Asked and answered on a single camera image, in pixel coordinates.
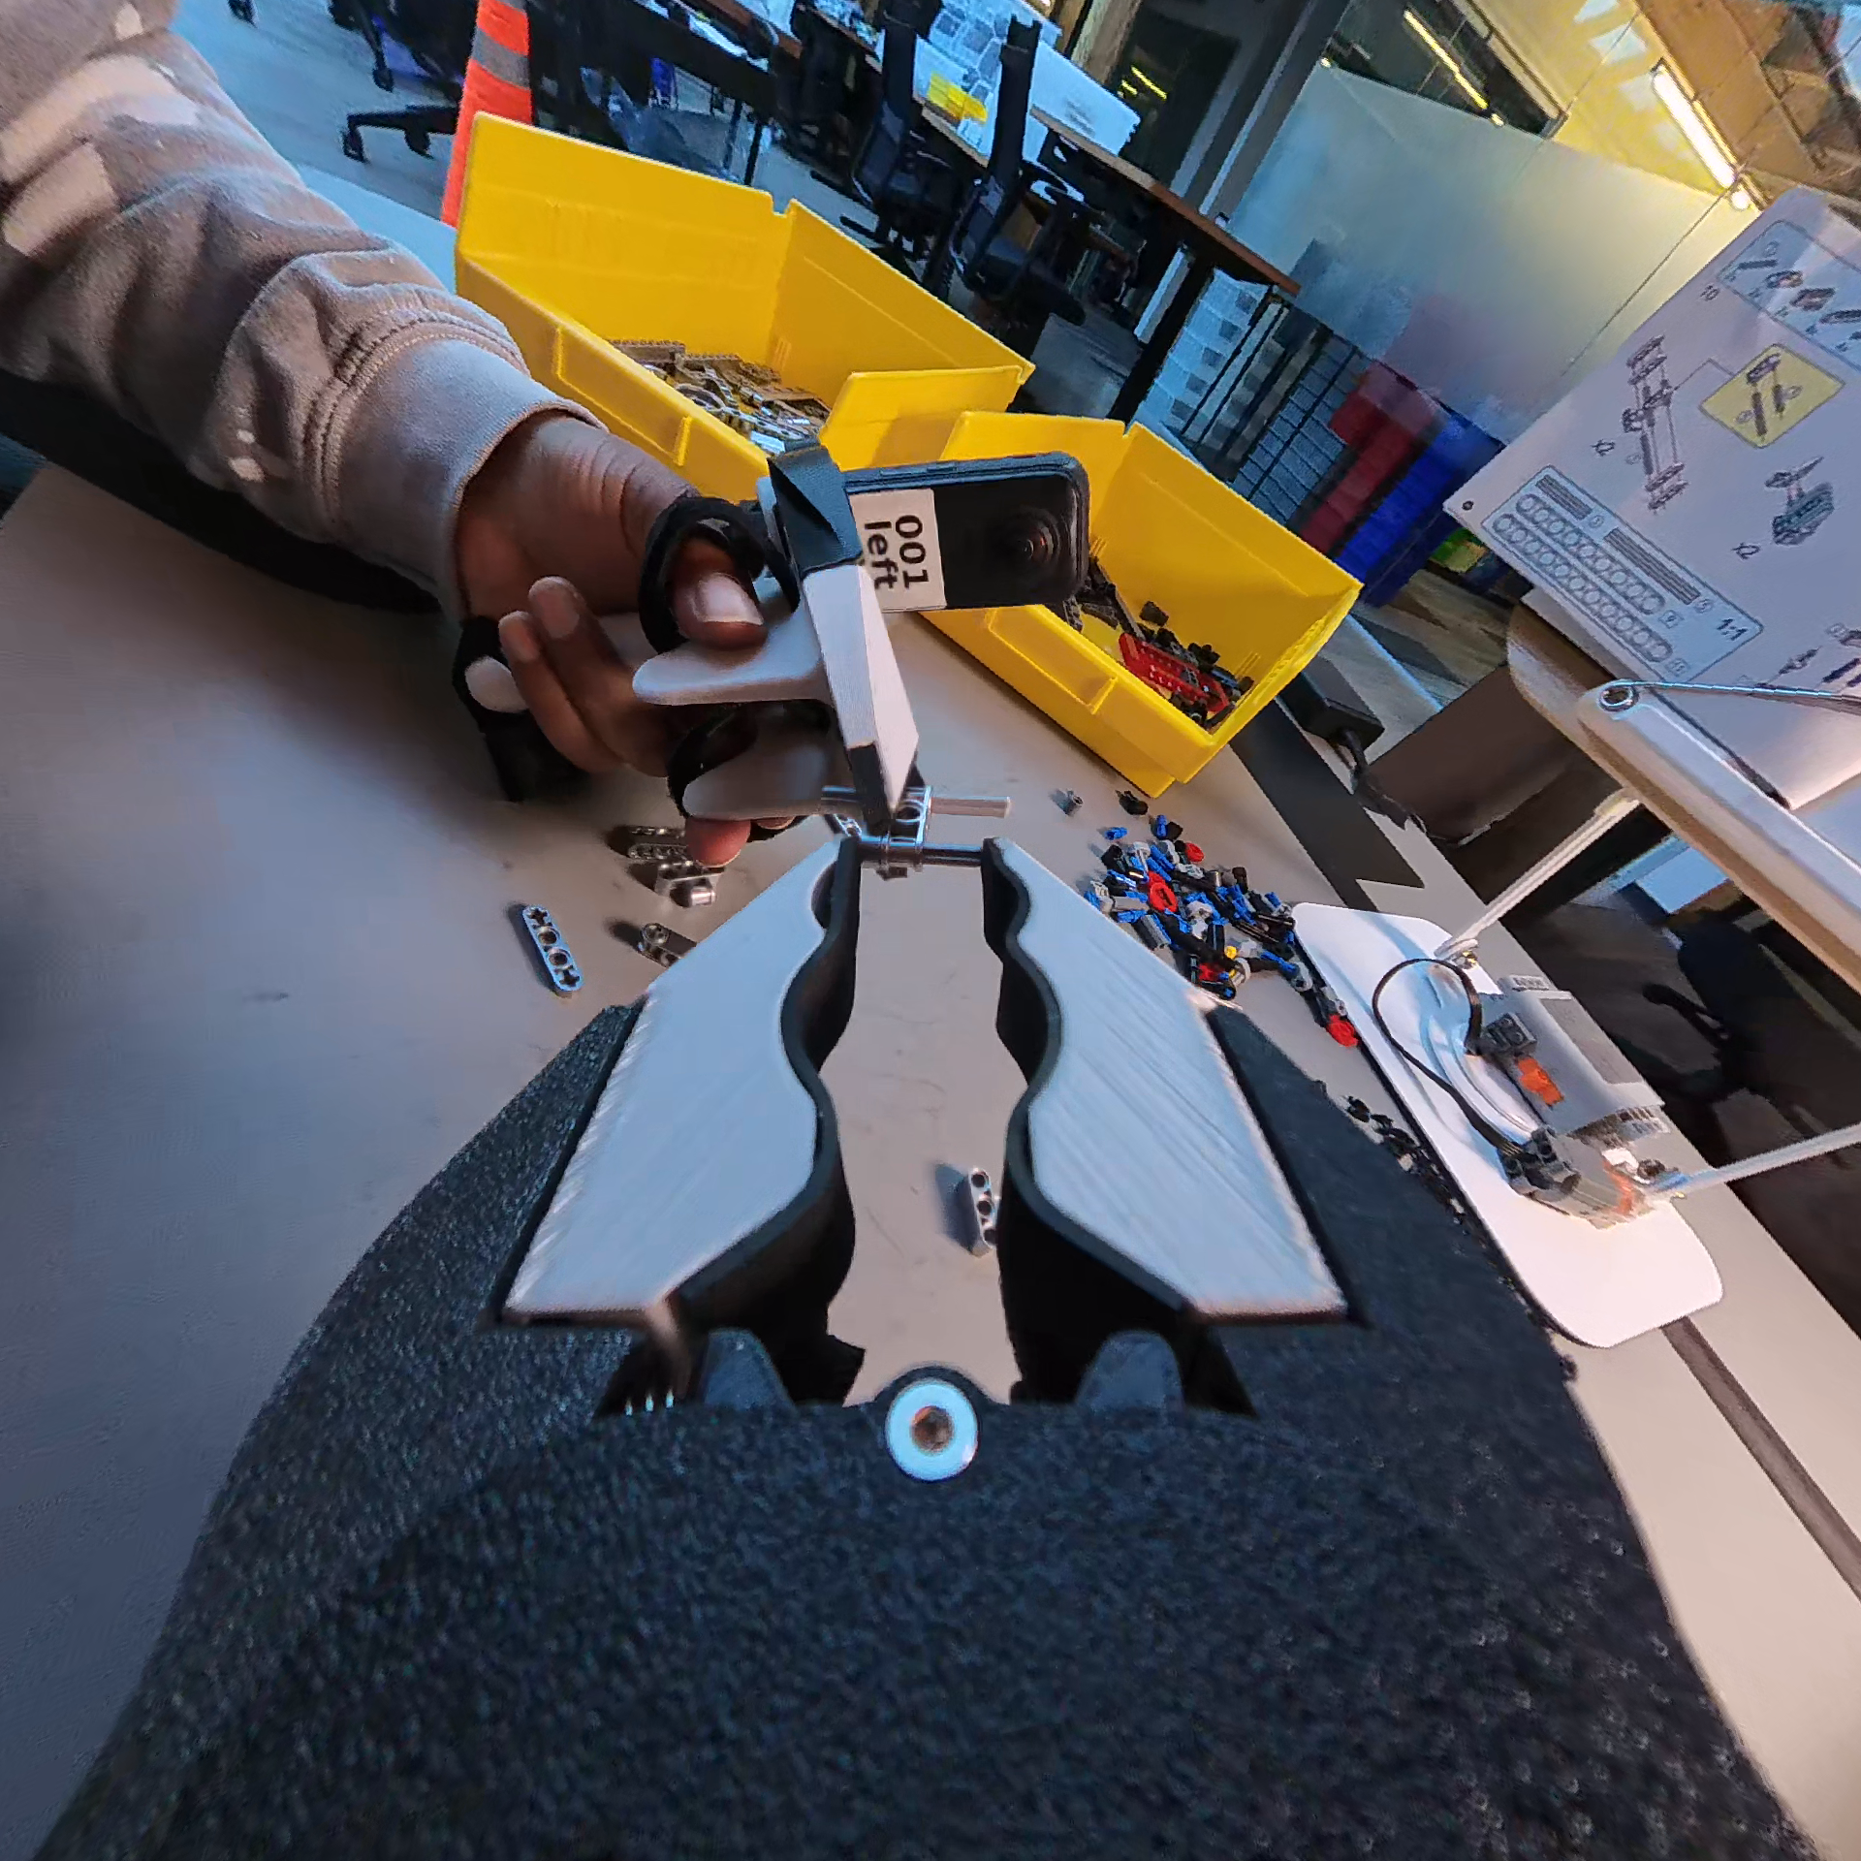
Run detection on black cable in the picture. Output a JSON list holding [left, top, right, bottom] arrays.
[[1369, 956, 1545, 1155], [1333, 732, 1425, 834]]

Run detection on grey desk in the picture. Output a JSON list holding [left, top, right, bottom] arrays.
[[0, 167, 1861, 1861]]

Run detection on grey twin axle assembly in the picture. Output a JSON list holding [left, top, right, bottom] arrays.
[[822, 783, 1015, 884]]

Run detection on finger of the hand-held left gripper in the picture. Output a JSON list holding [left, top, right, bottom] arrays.
[[800, 566, 924, 834]]

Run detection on person's left forearm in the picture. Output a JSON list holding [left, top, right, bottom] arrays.
[[0, 0, 609, 616]]

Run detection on grey toy motor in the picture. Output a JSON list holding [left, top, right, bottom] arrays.
[[1502, 1113, 1677, 1235]]

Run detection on open instruction booklet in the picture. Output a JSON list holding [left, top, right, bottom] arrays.
[[1442, 186, 1861, 811]]

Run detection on yellow plastic parts bin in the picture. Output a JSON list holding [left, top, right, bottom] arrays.
[[454, 113, 1036, 508], [922, 410, 1365, 801]]

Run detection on wooden top standing table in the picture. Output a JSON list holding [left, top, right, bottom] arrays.
[[929, 79, 1303, 427]]

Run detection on black office chair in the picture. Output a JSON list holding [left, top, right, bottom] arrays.
[[339, 0, 474, 164], [844, 0, 955, 249], [952, 17, 1093, 356]]

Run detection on person's left hand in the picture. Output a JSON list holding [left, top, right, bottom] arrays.
[[454, 414, 774, 868]]

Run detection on stack of red blue crates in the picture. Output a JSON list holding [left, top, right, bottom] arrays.
[[1292, 364, 1508, 607]]

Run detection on long ceiling light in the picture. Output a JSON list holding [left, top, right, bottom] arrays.
[[1645, 63, 1759, 209]]

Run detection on black power adapter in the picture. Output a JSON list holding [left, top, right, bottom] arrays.
[[1278, 671, 1386, 744]]

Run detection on white stand rod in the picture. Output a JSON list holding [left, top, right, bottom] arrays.
[[1440, 792, 1647, 961], [1649, 1123, 1861, 1204]]

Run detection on pile of small toy connectors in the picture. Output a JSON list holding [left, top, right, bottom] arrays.
[[1077, 811, 1363, 1053]]

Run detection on grey four-hole thin beam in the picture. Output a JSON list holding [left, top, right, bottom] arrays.
[[513, 901, 586, 1000]]

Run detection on heap of black red beams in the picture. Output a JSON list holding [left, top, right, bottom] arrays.
[[1072, 559, 1256, 732]]

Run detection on heap of tan toy beams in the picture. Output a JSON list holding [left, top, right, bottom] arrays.
[[607, 338, 839, 447]]

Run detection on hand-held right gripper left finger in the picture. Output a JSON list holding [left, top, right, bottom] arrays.
[[500, 836, 867, 1407]]

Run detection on orange traffic cone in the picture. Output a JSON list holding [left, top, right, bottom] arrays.
[[439, 0, 533, 230]]

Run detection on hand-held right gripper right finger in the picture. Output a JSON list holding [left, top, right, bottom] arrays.
[[976, 837, 1349, 1415]]

